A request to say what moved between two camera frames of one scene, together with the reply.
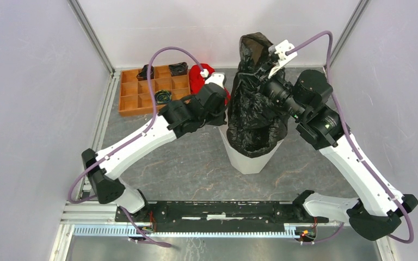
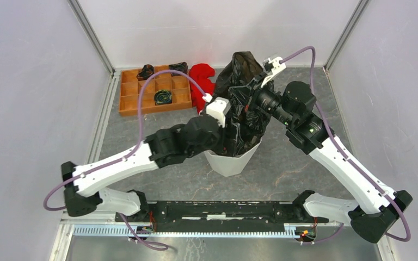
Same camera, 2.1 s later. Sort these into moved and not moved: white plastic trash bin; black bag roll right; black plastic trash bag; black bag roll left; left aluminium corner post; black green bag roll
Moved: white plastic trash bin; black plastic trash bag
Not moved: left aluminium corner post; black green bag roll; black bag roll right; black bag roll left
